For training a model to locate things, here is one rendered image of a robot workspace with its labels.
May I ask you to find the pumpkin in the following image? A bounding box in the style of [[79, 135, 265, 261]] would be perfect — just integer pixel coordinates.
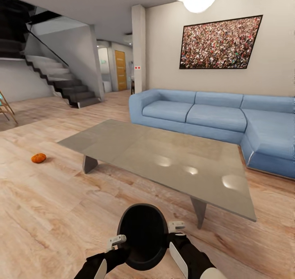
[[31, 153, 46, 164]]

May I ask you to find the cauldron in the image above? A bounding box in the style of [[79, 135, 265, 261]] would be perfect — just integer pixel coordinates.
[[117, 203, 169, 271]]

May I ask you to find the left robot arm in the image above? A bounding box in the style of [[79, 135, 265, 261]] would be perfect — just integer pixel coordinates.
[[74, 235, 131, 279]]

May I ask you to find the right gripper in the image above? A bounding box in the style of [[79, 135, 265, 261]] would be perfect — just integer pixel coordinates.
[[160, 233, 174, 248]]

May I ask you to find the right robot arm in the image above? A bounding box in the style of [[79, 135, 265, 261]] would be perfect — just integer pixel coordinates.
[[160, 220, 227, 279]]

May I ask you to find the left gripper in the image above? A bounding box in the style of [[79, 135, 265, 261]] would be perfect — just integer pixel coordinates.
[[107, 247, 131, 272]]

